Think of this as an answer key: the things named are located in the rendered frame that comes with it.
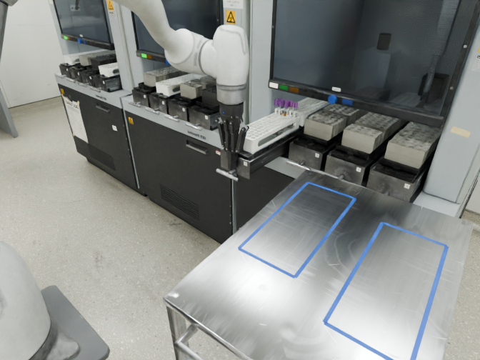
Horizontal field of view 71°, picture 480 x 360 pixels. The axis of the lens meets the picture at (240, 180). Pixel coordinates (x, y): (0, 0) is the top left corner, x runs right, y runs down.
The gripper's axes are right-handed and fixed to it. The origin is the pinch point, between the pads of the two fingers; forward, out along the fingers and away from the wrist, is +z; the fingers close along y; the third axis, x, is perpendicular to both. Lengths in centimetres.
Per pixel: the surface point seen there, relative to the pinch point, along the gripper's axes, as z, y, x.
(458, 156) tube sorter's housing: -9, -59, -31
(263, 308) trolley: -1, -45, 42
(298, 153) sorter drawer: 2.3, -12.3, -22.5
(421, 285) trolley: -2, -65, 17
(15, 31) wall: -5, 350, -56
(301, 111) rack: -7.0, -2.2, -39.1
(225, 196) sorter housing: 38, 26, -23
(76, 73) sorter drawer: 0, 156, -23
